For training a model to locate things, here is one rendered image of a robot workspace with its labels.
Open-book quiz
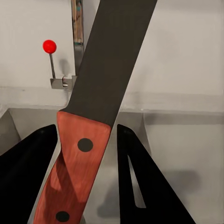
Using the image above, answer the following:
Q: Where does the parer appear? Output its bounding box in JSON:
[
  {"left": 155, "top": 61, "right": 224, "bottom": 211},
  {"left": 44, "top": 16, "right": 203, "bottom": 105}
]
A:
[{"left": 33, "top": 0, "right": 157, "bottom": 224}]

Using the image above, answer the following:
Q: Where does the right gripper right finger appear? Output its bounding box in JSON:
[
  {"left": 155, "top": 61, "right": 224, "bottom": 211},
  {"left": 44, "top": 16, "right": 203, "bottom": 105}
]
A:
[{"left": 117, "top": 124, "right": 196, "bottom": 224}]

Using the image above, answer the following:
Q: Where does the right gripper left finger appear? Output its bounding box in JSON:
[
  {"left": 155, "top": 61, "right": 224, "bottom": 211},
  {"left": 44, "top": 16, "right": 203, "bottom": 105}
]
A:
[{"left": 0, "top": 124, "right": 58, "bottom": 224}]

